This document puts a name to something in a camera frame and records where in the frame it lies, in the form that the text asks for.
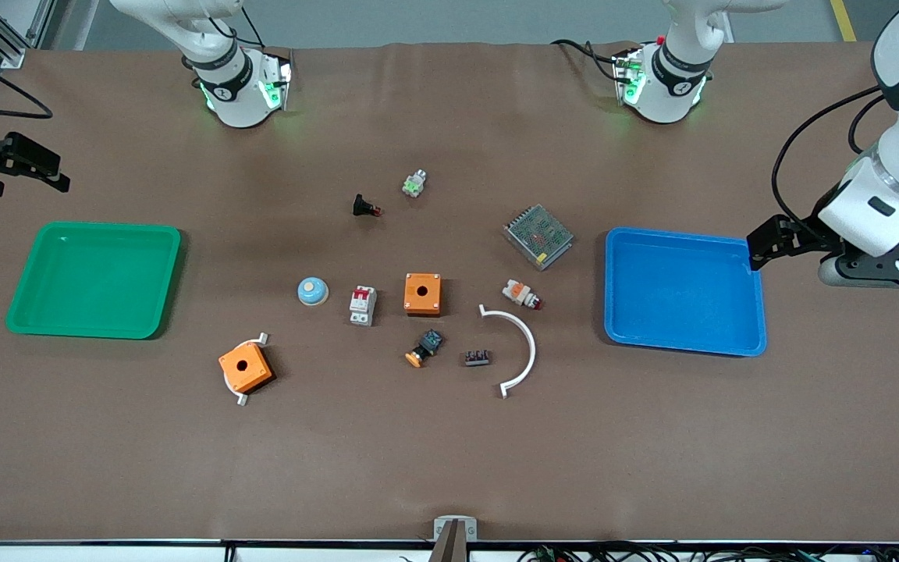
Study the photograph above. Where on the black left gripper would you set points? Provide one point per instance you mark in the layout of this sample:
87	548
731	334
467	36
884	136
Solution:
802	236

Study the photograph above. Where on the dark brown cylindrical capacitor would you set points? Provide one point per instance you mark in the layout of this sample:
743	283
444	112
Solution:
478	358

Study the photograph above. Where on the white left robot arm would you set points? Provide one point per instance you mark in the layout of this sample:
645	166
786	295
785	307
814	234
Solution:
668	86

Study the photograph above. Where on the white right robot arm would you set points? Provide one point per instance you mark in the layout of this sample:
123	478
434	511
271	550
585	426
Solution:
235	90

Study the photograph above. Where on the white red circuit breaker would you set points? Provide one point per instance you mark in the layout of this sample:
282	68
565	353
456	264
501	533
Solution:
362	306

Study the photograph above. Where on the blue plastic tray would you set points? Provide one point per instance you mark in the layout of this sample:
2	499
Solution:
684	293

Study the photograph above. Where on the green plastic tray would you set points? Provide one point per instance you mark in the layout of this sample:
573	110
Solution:
94	281

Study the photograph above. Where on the metal mesh power supply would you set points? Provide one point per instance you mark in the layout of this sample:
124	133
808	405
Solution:
538	236

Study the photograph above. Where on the orange box with brackets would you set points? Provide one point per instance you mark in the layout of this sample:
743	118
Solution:
263	339

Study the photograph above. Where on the blue white dome button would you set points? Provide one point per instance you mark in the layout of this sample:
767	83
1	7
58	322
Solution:
313	291

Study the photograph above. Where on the black red indicator lamp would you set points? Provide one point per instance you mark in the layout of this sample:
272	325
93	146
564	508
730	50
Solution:
364	206

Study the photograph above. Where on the orange head push button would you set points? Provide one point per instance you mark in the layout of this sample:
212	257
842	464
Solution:
424	347

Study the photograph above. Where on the orange white red switch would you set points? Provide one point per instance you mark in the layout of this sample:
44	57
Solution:
520	293

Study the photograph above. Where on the large white curved bracket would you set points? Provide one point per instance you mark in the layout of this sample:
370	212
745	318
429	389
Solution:
530	343

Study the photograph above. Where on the orange button enclosure box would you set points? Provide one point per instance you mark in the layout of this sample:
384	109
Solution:
423	295
245	368

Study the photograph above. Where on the green white switch module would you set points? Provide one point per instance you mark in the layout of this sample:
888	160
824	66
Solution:
414	184

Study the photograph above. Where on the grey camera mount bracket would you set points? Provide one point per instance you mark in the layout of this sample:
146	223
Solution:
455	535

